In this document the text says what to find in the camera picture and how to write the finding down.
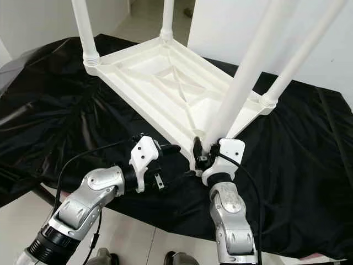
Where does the black table cloth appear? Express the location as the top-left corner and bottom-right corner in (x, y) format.
(0, 34), (353, 260)

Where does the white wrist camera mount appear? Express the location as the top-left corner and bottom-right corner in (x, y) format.
(201, 138), (246, 187)
(129, 135), (163, 194)

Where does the grey robot foot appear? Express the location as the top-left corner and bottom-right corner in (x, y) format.
(91, 248), (122, 265)
(164, 251), (202, 265)

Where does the grey right robot foot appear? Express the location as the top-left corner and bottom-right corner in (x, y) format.
(164, 251), (202, 265)

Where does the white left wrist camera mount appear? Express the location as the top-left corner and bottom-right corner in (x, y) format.
(129, 135), (163, 194)

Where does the black metal table leg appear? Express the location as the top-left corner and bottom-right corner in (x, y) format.
(33, 185), (58, 206)

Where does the grey left robot foot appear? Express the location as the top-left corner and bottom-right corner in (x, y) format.
(91, 248), (122, 265)

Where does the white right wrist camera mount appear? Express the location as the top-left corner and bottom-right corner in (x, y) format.
(201, 138), (246, 187)

